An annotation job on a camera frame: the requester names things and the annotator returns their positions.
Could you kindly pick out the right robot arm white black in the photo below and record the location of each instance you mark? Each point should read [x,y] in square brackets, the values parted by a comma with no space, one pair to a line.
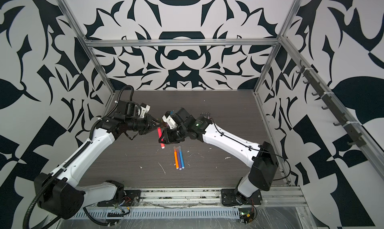
[260,158]

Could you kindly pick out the orange marker pen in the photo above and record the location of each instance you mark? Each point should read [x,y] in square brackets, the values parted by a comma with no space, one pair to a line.
[176,158]

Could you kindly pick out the white slotted cable duct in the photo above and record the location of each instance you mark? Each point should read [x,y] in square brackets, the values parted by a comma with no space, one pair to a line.
[162,213]

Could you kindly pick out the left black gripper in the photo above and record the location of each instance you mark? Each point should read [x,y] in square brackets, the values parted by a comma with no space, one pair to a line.
[149,123]

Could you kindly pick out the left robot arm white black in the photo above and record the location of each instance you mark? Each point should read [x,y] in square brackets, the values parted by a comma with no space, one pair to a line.
[59,192]

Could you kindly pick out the grey hook rack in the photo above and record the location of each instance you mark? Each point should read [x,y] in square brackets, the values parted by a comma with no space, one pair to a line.
[333,104]

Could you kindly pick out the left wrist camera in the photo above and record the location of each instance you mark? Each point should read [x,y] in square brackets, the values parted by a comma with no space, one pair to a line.
[144,109]

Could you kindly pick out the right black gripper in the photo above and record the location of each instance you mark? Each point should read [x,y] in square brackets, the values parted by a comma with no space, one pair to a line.
[168,136]

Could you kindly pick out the circuit board with green light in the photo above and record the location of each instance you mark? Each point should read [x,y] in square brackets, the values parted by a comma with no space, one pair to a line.
[248,217]

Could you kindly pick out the pink red marker pen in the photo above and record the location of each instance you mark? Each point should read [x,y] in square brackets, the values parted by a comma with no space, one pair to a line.
[160,138]

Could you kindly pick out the blue marker pen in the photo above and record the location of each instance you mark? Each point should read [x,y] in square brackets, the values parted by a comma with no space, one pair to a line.
[181,158]

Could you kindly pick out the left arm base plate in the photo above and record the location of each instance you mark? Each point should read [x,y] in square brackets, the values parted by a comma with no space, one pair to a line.
[123,198]

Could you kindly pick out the aluminium front rail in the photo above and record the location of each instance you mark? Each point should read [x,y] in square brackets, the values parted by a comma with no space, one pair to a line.
[172,198]

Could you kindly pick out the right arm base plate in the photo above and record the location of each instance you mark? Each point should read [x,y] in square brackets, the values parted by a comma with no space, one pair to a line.
[231,198]

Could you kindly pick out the aluminium frame crossbar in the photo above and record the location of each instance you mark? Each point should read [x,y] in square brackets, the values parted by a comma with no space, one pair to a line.
[180,42]

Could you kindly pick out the purple marker pen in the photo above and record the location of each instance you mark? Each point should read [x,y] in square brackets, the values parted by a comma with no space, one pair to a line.
[179,159]

